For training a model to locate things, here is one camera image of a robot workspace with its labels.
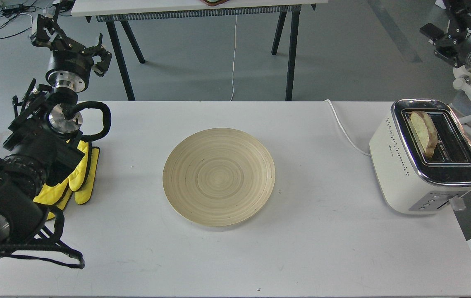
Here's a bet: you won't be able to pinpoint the yellow oven mitt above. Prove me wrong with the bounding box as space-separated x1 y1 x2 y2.
33 141 100 211

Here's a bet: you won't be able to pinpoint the brown object on background table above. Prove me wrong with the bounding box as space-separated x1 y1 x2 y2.
201 0 228 6

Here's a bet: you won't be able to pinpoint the round bamboo plate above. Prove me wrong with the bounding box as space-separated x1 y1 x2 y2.
162 128 276 227

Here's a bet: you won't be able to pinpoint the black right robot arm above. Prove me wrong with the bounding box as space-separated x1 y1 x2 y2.
419 0 471 69

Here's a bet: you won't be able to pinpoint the white background table black legs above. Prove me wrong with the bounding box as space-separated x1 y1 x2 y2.
71 0 320 101

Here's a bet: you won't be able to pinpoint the white toaster power cable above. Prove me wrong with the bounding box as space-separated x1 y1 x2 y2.
323 99 371 157

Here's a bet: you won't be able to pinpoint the cream white toaster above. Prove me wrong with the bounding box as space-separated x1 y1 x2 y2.
369 99 471 215

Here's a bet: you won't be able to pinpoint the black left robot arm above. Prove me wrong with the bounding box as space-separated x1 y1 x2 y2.
0 15 112 269

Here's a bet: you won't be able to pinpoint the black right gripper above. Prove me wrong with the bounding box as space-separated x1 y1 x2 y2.
419 0 471 68

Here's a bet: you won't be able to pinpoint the thin white hanging cord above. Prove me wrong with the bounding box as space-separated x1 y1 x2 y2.
230 15 238 101

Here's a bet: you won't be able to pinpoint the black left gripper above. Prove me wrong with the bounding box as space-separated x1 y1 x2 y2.
30 15 112 87

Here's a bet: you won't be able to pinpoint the slice of bread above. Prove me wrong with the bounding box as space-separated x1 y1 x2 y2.
409 110 439 160

